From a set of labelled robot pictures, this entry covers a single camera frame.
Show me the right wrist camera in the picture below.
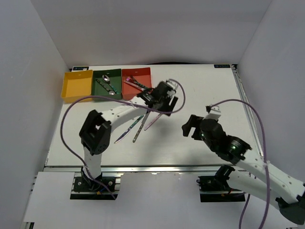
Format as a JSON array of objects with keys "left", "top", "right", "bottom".
[{"left": 204, "top": 105, "right": 221, "bottom": 121}]

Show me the red container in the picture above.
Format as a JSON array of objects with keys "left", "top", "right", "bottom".
[{"left": 122, "top": 67, "right": 152, "bottom": 100}]

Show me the yellow container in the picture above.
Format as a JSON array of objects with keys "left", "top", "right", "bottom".
[{"left": 61, "top": 70, "right": 93, "bottom": 104}]

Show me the green handled knife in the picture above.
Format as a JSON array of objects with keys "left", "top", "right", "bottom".
[{"left": 114, "top": 115, "right": 144, "bottom": 144}]

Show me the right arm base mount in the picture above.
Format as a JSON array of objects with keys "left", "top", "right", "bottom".
[{"left": 196, "top": 165, "right": 245, "bottom": 203}]

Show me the mosaic handled spoon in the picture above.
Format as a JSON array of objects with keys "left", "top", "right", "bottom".
[{"left": 102, "top": 75, "right": 119, "bottom": 94}]

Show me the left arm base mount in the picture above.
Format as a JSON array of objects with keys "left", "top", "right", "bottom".
[{"left": 70, "top": 171, "right": 120, "bottom": 200}]

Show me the pink handled spoon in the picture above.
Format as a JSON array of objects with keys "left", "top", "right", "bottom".
[{"left": 144, "top": 114, "right": 163, "bottom": 131}]

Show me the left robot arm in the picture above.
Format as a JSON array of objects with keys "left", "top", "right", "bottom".
[{"left": 79, "top": 80, "right": 178, "bottom": 190}]

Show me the mosaic handled knife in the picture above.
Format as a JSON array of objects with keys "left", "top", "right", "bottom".
[{"left": 132, "top": 112, "right": 150, "bottom": 143}]

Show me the mosaic handled fork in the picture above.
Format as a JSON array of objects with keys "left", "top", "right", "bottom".
[{"left": 128, "top": 76, "right": 149, "bottom": 90}]

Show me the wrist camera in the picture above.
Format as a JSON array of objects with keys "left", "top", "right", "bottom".
[
  {"left": 204, "top": 105, "right": 221, "bottom": 121},
  {"left": 165, "top": 79, "right": 178, "bottom": 96}
]

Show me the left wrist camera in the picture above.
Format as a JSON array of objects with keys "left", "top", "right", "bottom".
[{"left": 165, "top": 79, "right": 178, "bottom": 96}]

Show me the green handled spoon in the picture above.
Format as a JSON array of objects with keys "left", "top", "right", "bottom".
[{"left": 95, "top": 79, "right": 116, "bottom": 95}]

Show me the pink handled fork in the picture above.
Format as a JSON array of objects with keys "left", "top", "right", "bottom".
[{"left": 124, "top": 80, "right": 146, "bottom": 91}]

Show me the green handled fork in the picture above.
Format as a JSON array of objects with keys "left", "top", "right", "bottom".
[{"left": 124, "top": 76, "right": 152, "bottom": 91}]

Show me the green container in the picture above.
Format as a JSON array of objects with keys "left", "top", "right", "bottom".
[{"left": 91, "top": 69, "right": 122, "bottom": 100}]

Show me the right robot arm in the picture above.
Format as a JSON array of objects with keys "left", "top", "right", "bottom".
[{"left": 182, "top": 114, "right": 305, "bottom": 225}]

